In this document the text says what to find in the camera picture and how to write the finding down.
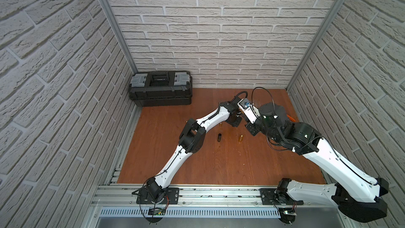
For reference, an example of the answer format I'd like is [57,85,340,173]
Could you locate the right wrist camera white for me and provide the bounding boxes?
[237,98,260,124]

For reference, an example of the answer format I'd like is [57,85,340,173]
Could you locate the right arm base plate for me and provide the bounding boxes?
[259,188,304,205]

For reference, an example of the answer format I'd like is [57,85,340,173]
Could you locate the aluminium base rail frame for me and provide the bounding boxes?
[79,168,359,228]

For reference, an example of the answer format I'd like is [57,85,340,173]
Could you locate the orange handled pliers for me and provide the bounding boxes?
[287,115,297,122]

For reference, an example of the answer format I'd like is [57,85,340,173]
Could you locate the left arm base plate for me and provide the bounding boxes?
[132,186,180,205]

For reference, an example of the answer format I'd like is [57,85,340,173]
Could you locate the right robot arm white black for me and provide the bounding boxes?
[238,99,389,223]

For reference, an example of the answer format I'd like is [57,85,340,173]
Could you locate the black plastic toolbox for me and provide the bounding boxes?
[128,70,193,107]

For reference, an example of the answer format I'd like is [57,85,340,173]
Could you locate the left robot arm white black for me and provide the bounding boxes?
[132,91,248,204]

